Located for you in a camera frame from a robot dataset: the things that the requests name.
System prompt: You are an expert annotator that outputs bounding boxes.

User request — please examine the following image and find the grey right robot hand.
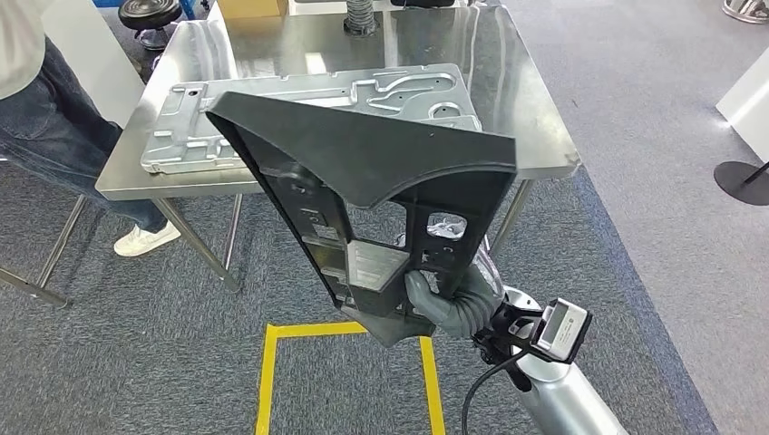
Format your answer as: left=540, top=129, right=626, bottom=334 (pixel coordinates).
left=404, top=214, right=506, bottom=339

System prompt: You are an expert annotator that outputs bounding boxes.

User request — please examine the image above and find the black plastic panel part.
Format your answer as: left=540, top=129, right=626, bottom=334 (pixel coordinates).
left=204, top=90, right=520, bottom=350

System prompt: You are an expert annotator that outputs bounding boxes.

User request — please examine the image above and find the stainless steel workbench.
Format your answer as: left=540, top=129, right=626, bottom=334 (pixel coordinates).
left=94, top=0, right=583, bottom=295

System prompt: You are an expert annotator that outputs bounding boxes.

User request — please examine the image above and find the yellow floor tape square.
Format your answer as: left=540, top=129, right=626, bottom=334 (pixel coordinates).
left=254, top=321, right=448, bottom=435

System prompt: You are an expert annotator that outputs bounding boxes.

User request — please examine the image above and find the stamped silver metal plate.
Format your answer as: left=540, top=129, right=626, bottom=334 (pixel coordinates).
left=139, top=62, right=484, bottom=177

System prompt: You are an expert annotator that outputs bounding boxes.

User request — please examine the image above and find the white table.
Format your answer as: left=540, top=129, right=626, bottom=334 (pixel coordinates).
left=287, top=0, right=471, bottom=17

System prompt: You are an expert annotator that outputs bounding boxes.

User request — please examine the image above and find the black round stand base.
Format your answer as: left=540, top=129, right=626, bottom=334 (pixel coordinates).
left=713, top=159, right=769, bottom=208

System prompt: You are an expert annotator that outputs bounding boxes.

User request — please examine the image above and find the brown cardboard box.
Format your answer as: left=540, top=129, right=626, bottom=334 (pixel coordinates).
left=215, top=0, right=290, bottom=20

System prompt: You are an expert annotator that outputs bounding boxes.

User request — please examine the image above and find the white board panel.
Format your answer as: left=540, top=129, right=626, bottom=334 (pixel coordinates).
left=714, top=46, right=769, bottom=164
left=40, top=0, right=147, bottom=129

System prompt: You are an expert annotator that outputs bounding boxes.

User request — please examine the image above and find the black round stool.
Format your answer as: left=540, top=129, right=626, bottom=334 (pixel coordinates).
left=117, top=0, right=184, bottom=53

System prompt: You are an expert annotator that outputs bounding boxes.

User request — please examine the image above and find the person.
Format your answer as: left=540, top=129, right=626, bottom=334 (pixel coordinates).
left=0, top=0, right=182, bottom=258

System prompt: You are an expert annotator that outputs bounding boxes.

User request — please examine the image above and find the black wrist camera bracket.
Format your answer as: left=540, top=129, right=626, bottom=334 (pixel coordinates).
left=472, top=302, right=551, bottom=369

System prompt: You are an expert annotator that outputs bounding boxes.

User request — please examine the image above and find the black camera cable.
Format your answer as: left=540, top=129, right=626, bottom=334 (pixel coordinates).
left=461, top=350, right=531, bottom=435

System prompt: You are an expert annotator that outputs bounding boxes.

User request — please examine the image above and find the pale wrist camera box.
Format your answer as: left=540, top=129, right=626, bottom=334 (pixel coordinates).
left=535, top=297, right=594, bottom=365

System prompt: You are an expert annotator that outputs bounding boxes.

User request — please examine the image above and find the grey ribbed hose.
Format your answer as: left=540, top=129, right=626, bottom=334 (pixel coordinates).
left=343, top=0, right=380, bottom=38

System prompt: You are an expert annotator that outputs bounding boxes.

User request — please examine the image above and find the steel seat frame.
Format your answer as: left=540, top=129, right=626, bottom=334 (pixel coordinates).
left=0, top=194, right=86, bottom=309

